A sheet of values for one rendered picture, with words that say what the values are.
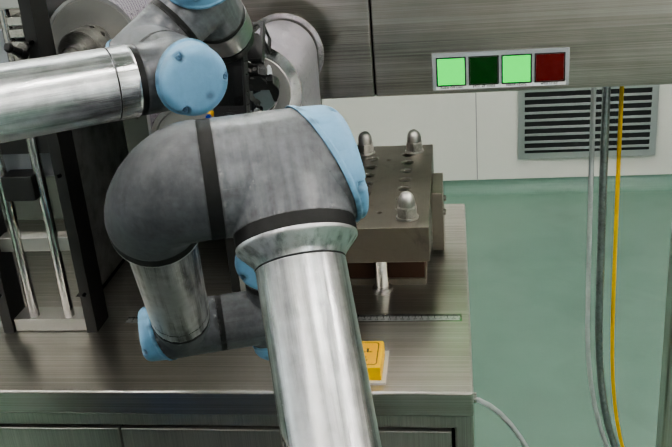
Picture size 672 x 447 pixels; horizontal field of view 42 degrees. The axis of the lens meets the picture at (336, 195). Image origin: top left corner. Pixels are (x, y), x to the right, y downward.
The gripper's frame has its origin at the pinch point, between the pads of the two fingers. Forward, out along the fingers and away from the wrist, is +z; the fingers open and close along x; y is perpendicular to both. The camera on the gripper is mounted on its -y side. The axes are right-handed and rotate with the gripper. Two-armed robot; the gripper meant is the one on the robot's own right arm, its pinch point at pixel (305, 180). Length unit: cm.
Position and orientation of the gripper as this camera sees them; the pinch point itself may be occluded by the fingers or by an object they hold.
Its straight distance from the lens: 143.0
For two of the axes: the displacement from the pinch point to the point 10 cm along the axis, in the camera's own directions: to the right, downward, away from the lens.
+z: 1.2, -3.8, 9.2
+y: -0.8, -9.3, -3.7
